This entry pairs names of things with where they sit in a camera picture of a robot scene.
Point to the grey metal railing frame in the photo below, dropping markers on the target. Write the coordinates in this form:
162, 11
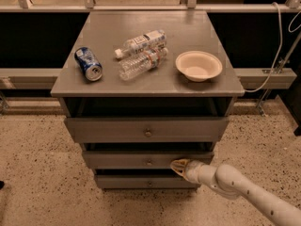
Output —
251, 79

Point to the foam gripper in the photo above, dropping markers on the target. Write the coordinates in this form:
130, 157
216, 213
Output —
195, 169

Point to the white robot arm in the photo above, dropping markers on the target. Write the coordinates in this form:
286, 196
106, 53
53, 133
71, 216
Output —
230, 183

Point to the white paper bowl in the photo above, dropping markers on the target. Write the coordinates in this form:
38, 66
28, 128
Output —
198, 66

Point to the white labelled plastic bottle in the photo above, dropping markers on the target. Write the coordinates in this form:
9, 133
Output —
155, 38

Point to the grey bottom drawer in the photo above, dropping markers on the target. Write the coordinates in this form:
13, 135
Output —
132, 182

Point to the clear plastic water bottle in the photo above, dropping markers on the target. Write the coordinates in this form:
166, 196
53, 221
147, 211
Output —
133, 66

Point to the metal support strut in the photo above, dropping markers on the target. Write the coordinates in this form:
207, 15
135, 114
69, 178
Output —
278, 69

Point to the grey drawer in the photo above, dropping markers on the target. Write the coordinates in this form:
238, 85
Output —
132, 182
146, 130
140, 160

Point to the grey top drawer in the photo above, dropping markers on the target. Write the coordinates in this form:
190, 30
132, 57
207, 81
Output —
146, 130

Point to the blue soda can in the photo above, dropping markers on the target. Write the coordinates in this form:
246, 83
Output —
89, 64

